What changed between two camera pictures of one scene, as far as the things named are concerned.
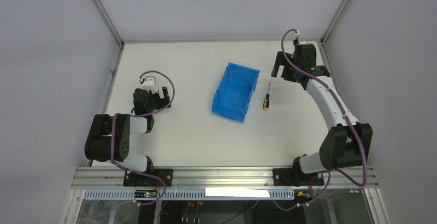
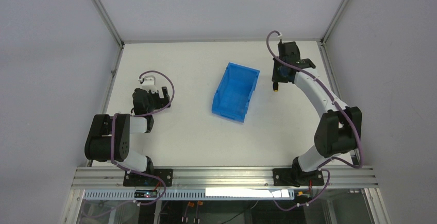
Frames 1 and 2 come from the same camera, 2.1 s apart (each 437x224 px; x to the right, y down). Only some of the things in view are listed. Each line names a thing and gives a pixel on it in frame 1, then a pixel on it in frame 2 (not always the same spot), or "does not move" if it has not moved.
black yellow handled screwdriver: [266, 101] -> [275, 86]
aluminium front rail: [222, 178] does not move
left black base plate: [132, 179] does not move
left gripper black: [161, 97] does not move
